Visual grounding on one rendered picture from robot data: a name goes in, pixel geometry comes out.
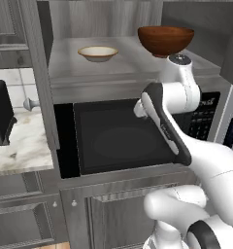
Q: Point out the grey open cupboard door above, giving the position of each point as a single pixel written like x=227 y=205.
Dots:
x=232 y=42
x=40 y=71

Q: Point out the black toaster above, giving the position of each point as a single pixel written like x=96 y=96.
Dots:
x=1 y=113

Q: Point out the black microwave door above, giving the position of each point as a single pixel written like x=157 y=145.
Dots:
x=118 y=139

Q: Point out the round silver door knob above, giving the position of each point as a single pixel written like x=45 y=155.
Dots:
x=31 y=104

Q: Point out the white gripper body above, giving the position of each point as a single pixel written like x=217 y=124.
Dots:
x=139 y=109

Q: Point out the grey open cupboard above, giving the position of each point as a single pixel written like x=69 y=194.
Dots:
x=121 y=69

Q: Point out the grey upper cupboard door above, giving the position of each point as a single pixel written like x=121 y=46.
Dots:
x=8 y=32

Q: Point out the small cream bowl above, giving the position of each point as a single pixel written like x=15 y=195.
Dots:
x=97 y=53

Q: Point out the small silver cupboard knob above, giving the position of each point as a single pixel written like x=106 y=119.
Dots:
x=54 y=204
x=74 y=203

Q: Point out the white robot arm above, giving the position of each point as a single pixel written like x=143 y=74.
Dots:
x=215 y=168

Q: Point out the large brown wooden bowl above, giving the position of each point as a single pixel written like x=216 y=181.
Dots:
x=165 y=39

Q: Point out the black steel microwave oven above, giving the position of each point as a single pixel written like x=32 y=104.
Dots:
x=66 y=139

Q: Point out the grey lower cupboard door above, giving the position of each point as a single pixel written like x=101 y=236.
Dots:
x=121 y=220
x=21 y=227

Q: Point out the grey drawer front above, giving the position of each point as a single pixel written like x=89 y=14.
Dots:
x=21 y=186

